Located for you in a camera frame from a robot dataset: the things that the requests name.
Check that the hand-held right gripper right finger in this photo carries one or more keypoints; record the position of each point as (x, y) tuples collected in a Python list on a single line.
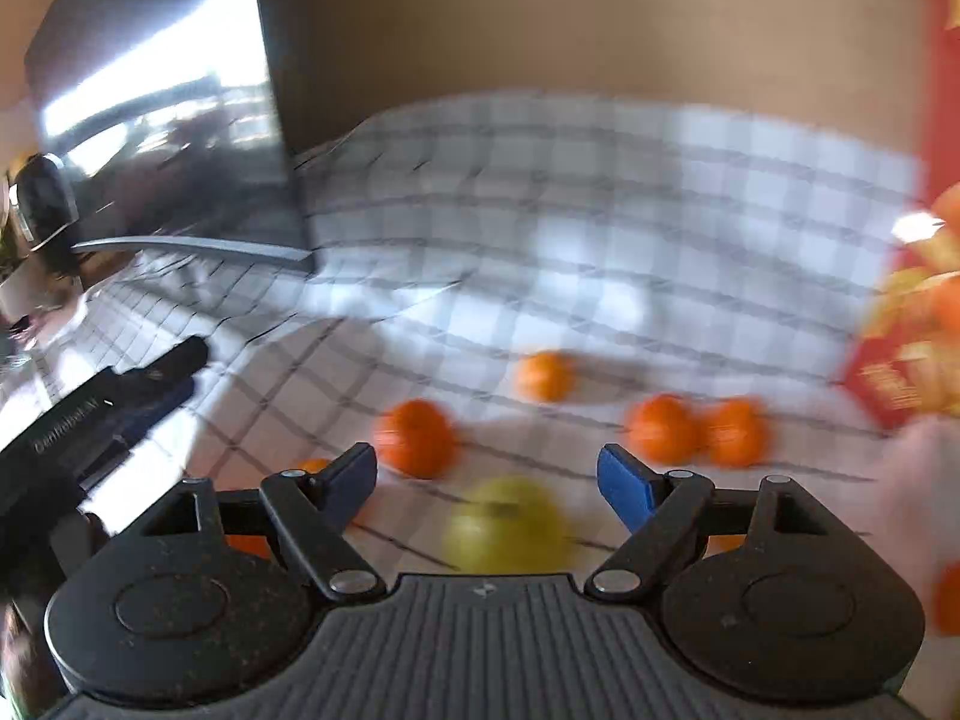
[(626, 486)]

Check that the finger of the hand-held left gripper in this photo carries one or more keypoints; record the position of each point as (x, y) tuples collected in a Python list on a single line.
[(161, 399), (176, 360)]

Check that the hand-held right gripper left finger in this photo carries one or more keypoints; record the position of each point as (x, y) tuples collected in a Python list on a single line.
[(351, 481)]

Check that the tangerine with stem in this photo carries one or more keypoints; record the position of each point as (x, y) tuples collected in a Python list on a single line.
[(660, 427)]

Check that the green pear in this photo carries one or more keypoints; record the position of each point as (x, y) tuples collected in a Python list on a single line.
[(502, 529)]

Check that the pink cardboard box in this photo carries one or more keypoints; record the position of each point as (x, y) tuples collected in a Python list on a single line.
[(922, 495)]

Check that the small tangerine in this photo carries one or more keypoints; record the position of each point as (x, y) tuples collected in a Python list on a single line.
[(315, 465)]

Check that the large orange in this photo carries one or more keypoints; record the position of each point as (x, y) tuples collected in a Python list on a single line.
[(416, 439)]

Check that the black silver rounded object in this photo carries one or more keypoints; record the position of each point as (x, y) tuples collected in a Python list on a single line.
[(41, 199)]

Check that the shiny metal box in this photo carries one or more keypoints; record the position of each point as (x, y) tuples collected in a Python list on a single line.
[(150, 90)]

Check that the white checked cloth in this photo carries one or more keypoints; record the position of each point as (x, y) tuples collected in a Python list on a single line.
[(600, 202)]

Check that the red printed bag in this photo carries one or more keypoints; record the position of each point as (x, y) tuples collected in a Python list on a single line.
[(900, 390)]

